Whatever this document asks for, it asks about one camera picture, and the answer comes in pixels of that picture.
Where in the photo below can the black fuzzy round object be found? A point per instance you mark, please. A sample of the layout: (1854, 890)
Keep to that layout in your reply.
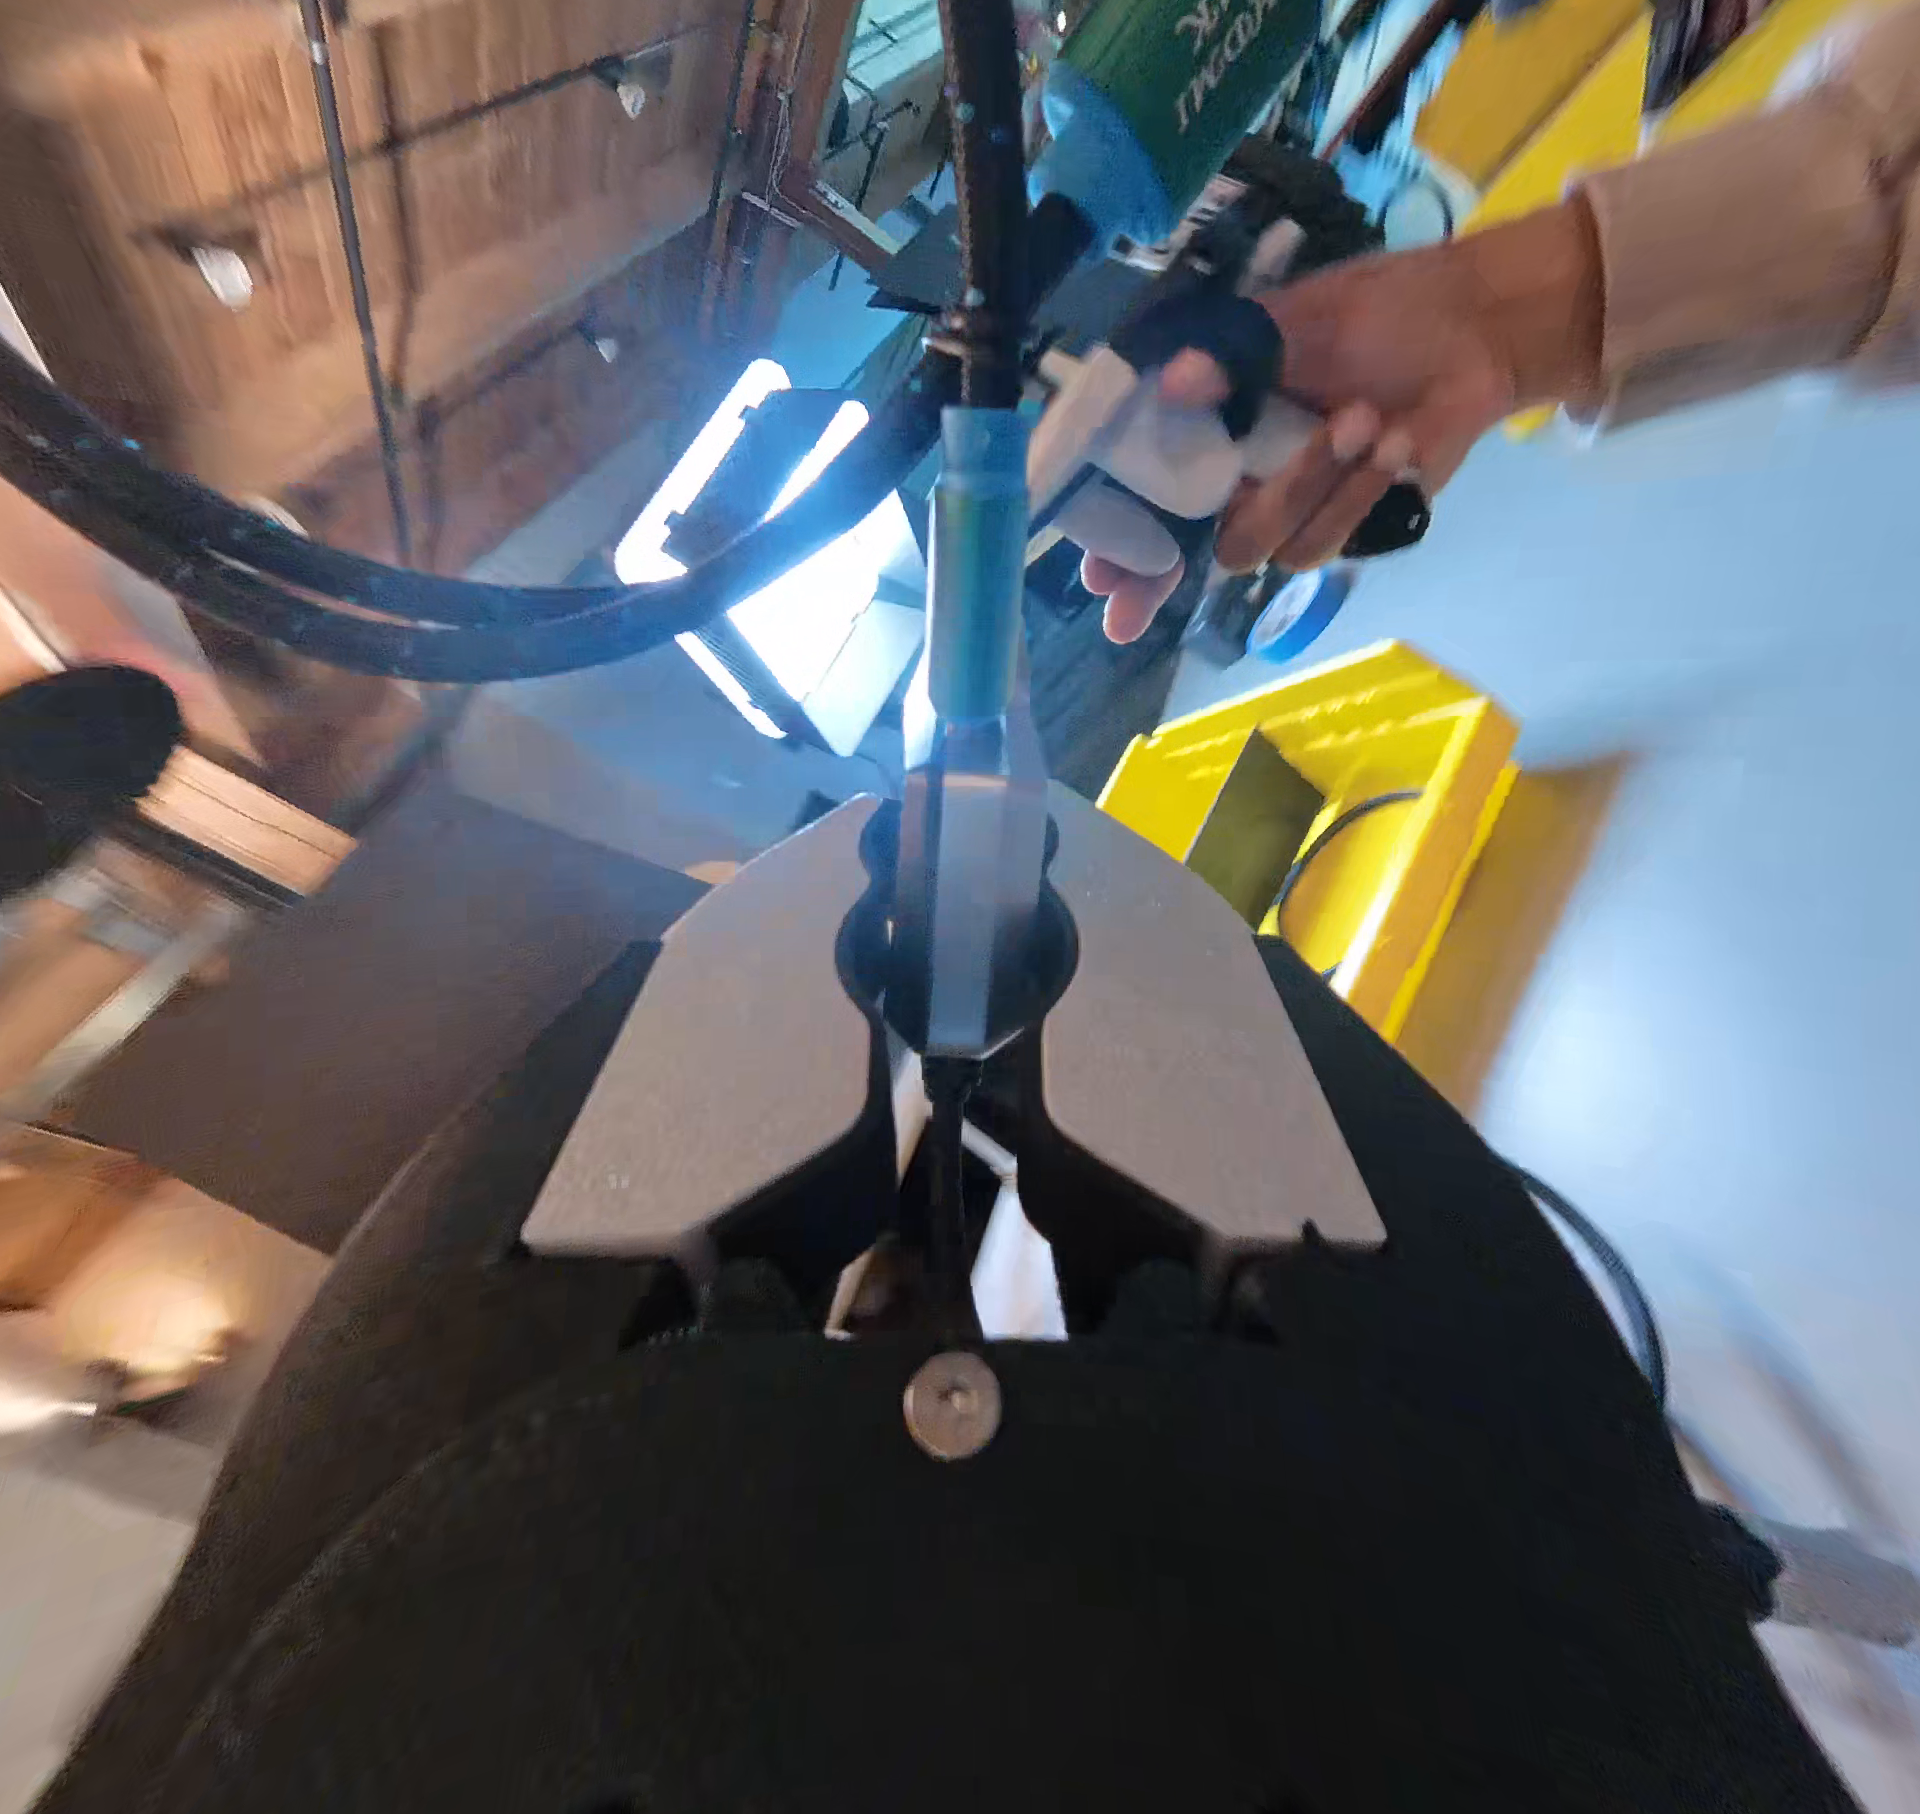
(83, 743)

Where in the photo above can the studio light panel on stand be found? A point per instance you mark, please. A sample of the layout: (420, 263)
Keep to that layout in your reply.
(811, 599)

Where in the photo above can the wood-rimmed black board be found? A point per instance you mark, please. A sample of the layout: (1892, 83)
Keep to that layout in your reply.
(375, 1019)

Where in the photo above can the black bin divider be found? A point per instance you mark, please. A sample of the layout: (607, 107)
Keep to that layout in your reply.
(1261, 825)

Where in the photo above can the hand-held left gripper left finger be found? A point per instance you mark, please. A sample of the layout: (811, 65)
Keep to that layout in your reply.
(719, 1094)

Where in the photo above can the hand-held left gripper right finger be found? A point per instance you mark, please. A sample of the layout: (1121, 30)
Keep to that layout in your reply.
(1186, 1094)

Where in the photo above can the person's right hand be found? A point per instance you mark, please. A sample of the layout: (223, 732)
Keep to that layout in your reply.
(1425, 344)

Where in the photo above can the yellow plastic bin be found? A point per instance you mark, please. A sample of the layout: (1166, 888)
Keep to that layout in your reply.
(1412, 734)
(1544, 60)

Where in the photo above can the blue tape roll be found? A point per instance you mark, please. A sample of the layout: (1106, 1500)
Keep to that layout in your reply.
(1275, 631)

